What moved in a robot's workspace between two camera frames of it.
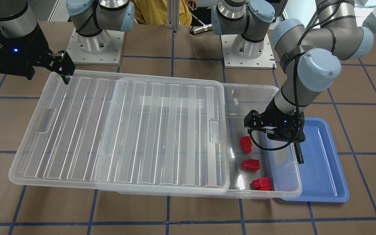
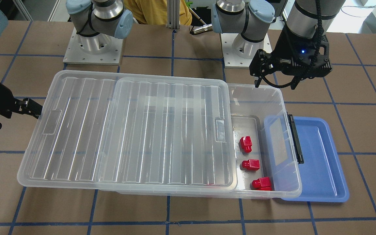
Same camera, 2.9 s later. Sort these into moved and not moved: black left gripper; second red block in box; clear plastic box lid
Moved: black left gripper
Not moved: clear plastic box lid; second red block in box
